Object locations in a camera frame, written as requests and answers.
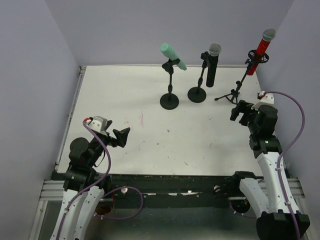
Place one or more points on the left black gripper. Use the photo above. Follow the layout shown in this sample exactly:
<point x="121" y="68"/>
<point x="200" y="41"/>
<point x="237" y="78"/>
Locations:
<point x="113" y="139"/>

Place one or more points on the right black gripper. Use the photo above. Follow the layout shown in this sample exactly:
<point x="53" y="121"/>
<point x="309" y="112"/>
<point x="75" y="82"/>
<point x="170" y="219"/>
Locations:
<point x="242" y="113"/>

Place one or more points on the black tripod shock-mount stand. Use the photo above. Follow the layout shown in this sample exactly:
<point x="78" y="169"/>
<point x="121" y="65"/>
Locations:
<point x="237" y="87"/>

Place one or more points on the black round-base stand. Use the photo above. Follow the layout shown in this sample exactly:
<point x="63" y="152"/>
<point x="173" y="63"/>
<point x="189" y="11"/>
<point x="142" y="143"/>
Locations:
<point x="169" y="101"/>
<point x="197" y="94"/>

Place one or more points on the black microphone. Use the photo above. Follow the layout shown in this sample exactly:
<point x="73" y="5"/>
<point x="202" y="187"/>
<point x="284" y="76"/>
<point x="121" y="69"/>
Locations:
<point x="212" y="63"/>

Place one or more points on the red rhinestone microphone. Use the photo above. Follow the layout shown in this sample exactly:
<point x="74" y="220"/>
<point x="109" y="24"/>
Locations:
<point x="267" y="36"/>

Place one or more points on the teal microphone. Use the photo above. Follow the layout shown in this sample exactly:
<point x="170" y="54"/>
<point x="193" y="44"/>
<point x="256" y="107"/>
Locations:
<point x="169" y="52"/>

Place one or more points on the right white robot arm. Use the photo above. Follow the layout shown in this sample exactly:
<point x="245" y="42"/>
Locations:
<point x="278" y="217"/>

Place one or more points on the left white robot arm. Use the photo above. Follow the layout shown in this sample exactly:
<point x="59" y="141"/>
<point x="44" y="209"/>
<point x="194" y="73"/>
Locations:
<point x="83" y="186"/>

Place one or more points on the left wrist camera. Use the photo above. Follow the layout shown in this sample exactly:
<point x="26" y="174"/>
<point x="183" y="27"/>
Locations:
<point x="97" y="124"/>

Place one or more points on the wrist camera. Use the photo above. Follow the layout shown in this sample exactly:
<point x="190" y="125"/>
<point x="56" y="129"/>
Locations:
<point x="264" y="99"/>
<point x="97" y="124"/>

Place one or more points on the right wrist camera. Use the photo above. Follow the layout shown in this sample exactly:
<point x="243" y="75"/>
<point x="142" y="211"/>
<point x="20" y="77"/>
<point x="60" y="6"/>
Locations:
<point x="264" y="99"/>

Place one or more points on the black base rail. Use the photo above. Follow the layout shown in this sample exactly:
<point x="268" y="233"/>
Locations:
<point x="172" y="191"/>

